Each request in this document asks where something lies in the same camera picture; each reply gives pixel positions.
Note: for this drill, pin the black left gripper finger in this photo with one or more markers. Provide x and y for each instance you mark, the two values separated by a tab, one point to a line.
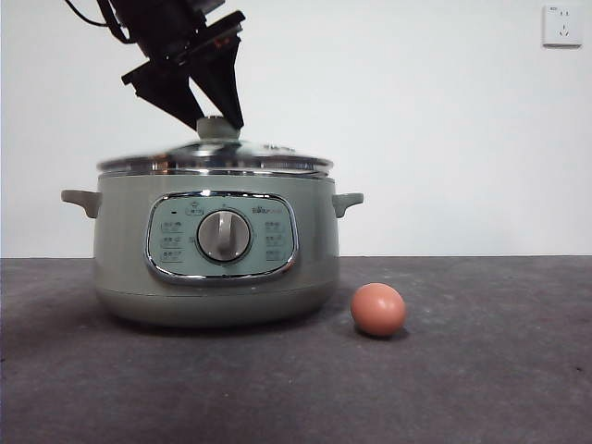
164	88
224	78

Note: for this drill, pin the glass lid with green knob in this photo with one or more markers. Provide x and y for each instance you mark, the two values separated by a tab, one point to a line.
215	129

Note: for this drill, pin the brown egg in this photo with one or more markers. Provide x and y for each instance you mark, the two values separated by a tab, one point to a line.
378	309

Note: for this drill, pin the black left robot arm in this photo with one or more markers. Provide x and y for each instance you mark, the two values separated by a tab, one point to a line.
152	28

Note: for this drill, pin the pale green electric pot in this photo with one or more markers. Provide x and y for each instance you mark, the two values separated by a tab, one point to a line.
125	231

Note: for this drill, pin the white wall socket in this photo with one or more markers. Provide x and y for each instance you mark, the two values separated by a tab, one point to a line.
562	27

